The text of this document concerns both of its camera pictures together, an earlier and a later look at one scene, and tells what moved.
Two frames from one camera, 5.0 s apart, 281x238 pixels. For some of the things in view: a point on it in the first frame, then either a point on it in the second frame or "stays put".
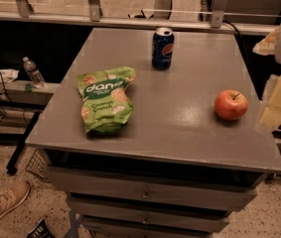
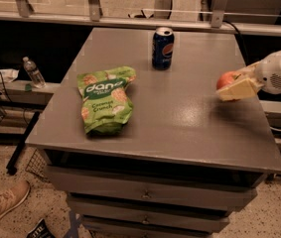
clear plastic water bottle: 34,74 stays put
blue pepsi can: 163,48 stays put
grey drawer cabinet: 178,171 stays put
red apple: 230,104 → 226,78
